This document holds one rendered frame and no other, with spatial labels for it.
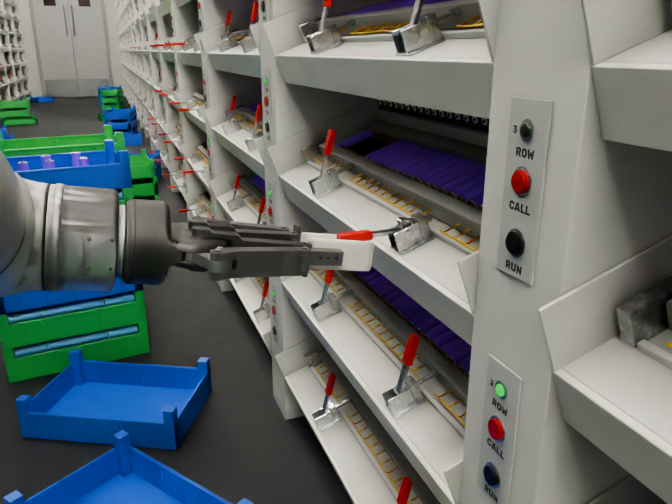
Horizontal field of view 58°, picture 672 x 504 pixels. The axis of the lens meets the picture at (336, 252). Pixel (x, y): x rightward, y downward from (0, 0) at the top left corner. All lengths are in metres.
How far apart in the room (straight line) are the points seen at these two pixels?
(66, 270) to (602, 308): 0.40
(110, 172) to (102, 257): 0.87
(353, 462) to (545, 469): 0.51
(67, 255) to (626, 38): 0.42
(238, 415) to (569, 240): 0.95
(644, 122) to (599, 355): 0.16
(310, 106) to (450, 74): 0.55
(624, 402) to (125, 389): 1.12
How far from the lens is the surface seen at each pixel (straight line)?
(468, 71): 0.49
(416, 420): 0.69
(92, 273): 0.53
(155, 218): 0.53
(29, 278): 0.53
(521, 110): 0.43
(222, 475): 1.11
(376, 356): 0.80
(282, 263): 0.54
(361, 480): 0.92
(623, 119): 0.38
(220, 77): 1.71
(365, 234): 0.60
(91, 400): 1.37
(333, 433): 1.00
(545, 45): 0.41
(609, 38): 0.39
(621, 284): 0.44
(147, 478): 1.11
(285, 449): 1.15
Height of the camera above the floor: 0.68
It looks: 19 degrees down
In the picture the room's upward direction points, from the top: straight up
